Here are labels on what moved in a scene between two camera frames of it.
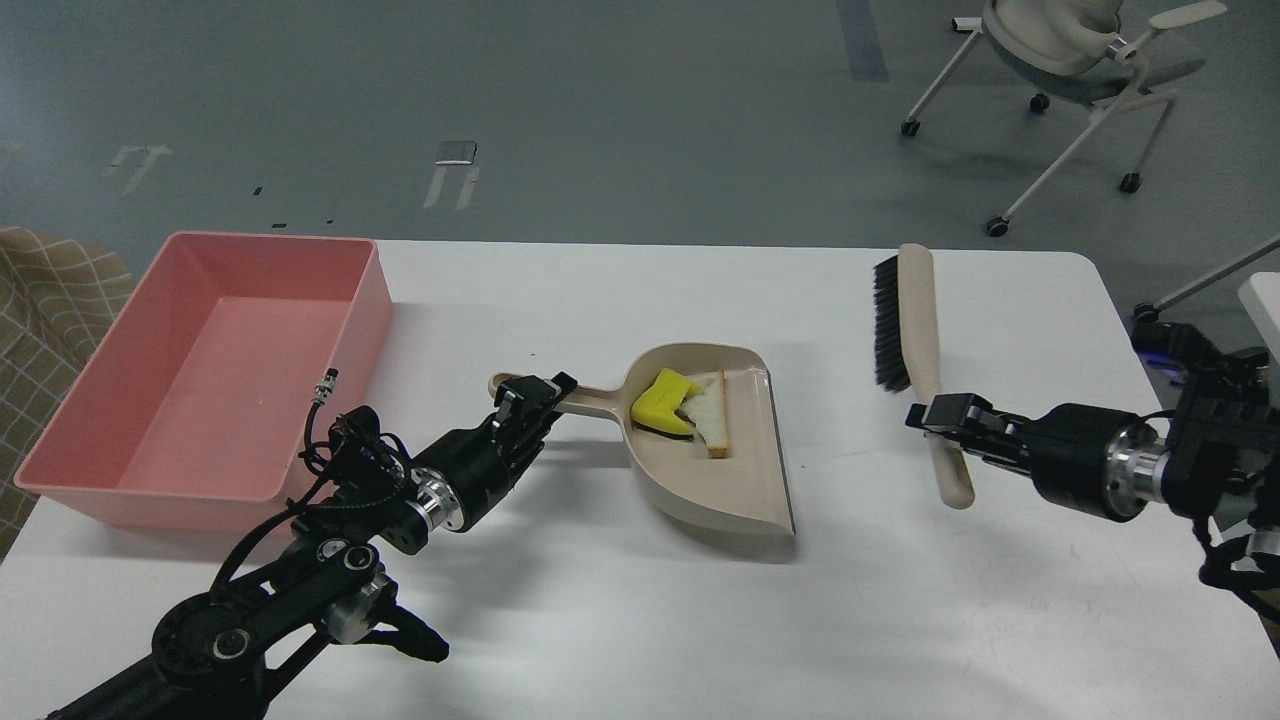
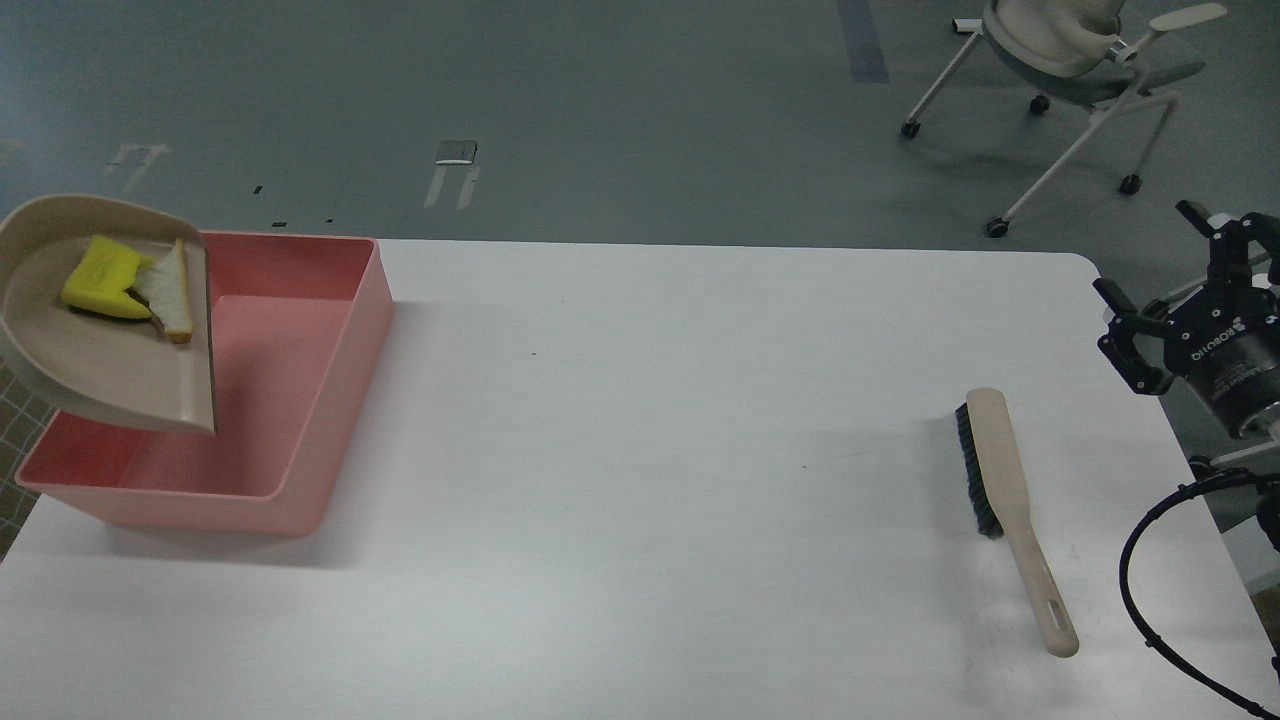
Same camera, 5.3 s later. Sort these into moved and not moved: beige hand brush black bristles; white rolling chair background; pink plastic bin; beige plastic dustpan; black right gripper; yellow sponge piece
Moved: yellow sponge piece; beige plastic dustpan; black right gripper; beige hand brush black bristles
Not moved: pink plastic bin; white rolling chair background
